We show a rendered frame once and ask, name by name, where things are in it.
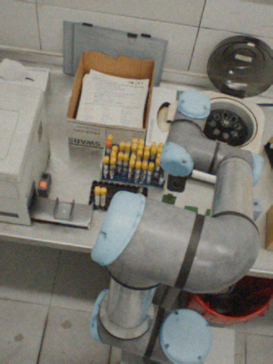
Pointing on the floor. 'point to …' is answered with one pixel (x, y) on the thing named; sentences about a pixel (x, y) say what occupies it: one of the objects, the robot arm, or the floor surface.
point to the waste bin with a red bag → (247, 300)
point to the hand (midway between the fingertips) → (171, 184)
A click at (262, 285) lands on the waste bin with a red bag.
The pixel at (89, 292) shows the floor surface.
